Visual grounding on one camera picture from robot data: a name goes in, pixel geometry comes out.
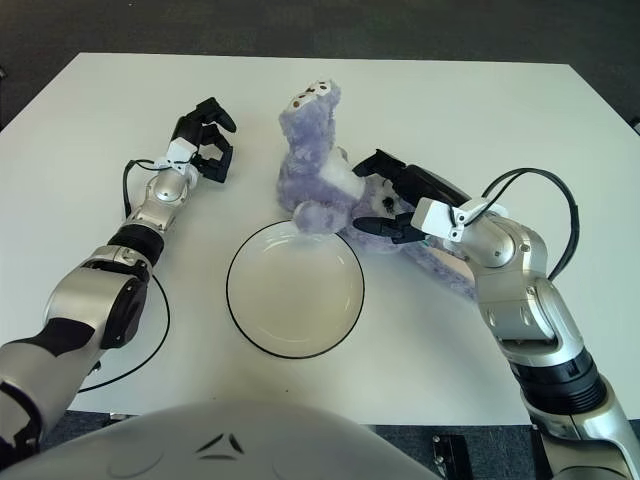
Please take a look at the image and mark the white plate with black rim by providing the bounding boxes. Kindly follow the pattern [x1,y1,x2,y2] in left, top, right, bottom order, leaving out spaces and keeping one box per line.
[225,219,365,359]

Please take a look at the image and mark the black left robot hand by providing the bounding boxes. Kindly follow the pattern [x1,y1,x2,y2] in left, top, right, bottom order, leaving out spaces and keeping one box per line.
[169,97,237,185]

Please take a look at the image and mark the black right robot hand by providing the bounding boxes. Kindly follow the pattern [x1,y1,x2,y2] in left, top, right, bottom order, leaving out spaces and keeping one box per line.
[351,148,471,245]

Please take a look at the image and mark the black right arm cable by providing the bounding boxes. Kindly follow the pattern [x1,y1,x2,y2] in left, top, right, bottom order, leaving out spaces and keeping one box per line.
[479,167,582,281]

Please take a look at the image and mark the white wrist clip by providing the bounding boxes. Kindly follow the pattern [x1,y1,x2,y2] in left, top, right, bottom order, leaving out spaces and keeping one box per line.
[409,197,504,241]
[153,139,199,174]

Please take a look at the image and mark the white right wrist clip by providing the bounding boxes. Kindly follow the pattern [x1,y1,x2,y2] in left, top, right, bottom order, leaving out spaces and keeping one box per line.
[409,197,504,241]

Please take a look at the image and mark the grey robot torso shell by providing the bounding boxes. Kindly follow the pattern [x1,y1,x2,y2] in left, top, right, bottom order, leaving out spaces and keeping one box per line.
[14,399,451,480]

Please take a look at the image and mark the black metal bracket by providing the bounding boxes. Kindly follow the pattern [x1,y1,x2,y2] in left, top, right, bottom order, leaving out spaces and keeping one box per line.
[432,433,474,480]

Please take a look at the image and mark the purple plush bunny doll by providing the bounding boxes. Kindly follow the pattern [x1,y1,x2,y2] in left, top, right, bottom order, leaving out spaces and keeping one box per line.
[277,80,479,301]

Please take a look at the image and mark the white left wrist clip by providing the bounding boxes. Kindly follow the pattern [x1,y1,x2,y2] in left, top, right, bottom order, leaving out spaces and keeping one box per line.
[153,139,199,174]

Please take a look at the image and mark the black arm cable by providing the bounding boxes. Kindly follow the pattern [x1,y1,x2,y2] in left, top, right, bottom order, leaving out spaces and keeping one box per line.
[479,167,582,281]
[77,158,174,394]

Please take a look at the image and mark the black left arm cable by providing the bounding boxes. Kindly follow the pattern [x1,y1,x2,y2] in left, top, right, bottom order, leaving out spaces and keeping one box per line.
[77,158,174,394]

